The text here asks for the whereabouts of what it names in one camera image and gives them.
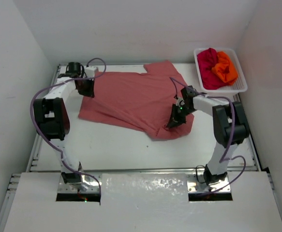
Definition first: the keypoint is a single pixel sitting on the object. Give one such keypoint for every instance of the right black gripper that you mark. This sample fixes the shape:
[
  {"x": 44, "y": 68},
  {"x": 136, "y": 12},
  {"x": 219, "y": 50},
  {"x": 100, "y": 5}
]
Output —
[{"x": 177, "y": 116}]

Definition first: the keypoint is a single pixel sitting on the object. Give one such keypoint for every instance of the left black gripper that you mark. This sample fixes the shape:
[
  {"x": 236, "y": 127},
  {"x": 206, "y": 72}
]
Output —
[{"x": 85, "y": 87}]

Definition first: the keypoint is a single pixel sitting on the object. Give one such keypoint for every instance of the salmon pink t shirt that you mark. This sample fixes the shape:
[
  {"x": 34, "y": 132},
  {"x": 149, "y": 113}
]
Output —
[{"x": 138, "y": 101}]

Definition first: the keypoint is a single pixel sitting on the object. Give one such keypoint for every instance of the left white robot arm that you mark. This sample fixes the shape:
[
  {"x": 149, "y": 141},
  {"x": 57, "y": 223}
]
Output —
[{"x": 51, "y": 118}]

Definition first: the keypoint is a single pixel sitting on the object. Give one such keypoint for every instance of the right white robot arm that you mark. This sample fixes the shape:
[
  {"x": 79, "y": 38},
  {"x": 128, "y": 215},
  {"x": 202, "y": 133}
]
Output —
[{"x": 230, "y": 129}]

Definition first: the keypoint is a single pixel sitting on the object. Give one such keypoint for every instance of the magenta crumpled t shirt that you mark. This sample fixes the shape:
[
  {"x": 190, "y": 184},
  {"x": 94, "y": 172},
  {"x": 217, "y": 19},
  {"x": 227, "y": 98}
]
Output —
[{"x": 207, "y": 59}]

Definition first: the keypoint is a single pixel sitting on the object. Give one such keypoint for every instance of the orange crumpled t shirt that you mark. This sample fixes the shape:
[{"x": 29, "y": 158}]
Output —
[{"x": 224, "y": 69}]

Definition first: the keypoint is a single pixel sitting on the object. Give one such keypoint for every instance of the white foam front board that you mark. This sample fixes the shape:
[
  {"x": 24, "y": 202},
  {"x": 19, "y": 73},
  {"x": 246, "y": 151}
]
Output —
[{"x": 143, "y": 203}]

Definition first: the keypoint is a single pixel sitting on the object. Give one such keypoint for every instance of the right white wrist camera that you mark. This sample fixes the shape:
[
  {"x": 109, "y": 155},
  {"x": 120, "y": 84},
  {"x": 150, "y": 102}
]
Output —
[{"x": 180, "y": 102}]

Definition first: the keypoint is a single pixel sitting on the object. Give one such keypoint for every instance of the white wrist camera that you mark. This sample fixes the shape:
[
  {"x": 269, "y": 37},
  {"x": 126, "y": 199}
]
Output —
[
  {"x": 91, "y": 71},
  {"x": 180, "y": 102}
]

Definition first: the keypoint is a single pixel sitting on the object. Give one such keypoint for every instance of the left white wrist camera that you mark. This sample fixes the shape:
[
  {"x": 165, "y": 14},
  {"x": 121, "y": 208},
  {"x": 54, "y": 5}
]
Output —
[{"x": 91, "y": 71}]

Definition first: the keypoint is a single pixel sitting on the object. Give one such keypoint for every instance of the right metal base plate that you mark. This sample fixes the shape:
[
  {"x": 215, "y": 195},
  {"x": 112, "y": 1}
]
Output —
[{"x": 197, "y": 185}]

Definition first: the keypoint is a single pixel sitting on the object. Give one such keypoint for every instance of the metal base plate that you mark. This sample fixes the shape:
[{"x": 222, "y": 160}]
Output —
[
  {"x": 197, "y": 185},
  {"x": 85, "y": 183}
]

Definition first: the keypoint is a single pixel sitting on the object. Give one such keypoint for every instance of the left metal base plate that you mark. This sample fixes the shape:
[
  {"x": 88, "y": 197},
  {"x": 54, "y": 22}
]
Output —
[{"x": 85, "y": 183}]

